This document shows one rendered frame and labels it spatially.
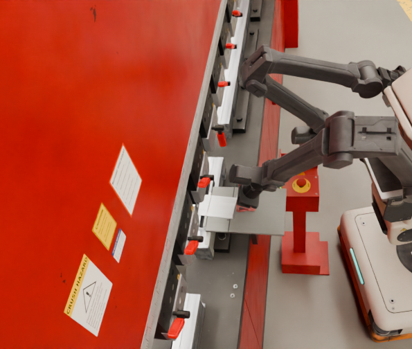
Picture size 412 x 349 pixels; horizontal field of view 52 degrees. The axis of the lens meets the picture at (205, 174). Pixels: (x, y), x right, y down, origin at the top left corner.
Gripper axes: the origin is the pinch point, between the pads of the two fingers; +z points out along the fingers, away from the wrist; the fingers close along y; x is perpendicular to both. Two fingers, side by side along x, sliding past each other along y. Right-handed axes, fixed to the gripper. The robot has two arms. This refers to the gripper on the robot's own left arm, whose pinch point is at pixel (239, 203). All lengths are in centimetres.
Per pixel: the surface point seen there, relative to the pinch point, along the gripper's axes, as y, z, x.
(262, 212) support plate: 2.4, -2.5, 7.5
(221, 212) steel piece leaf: 2.9, 4.3, -4.8
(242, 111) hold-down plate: -55, 13, 1
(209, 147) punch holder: -9.0, -12.7, -17.0
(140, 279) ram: 47, -37, -31
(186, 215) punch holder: 21.7, -20.6, -21.5
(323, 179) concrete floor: -83, 73, 79
